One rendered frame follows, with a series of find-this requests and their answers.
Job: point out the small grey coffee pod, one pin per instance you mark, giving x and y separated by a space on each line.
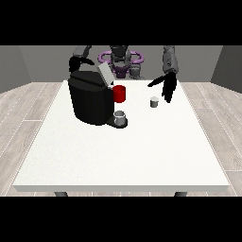
154 102

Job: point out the pale grey machine lid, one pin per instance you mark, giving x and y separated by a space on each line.
106 73

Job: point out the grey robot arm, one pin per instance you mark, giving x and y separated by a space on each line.
169 60
80 51

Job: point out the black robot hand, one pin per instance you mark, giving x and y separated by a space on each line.
75 63
169 85

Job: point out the dark table leg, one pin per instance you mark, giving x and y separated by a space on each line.
181 194
61 194

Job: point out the black coffee machine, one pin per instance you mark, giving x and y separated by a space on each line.
89 99

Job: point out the grey robot trunk purple rings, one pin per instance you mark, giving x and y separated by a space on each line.
119 60

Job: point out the small grey cup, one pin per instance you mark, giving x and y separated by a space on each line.
119 117

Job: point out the red pod holder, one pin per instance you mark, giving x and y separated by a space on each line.
119 93

